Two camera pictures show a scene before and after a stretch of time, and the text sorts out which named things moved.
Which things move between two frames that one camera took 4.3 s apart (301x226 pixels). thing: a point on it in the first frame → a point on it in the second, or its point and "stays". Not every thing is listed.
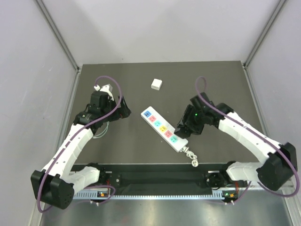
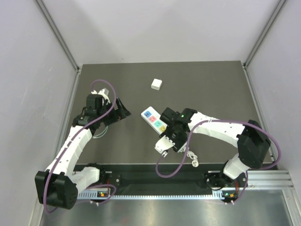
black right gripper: [186, 119] → [178, 144]
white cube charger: [156, 84] stays
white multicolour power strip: [157, 123] stays
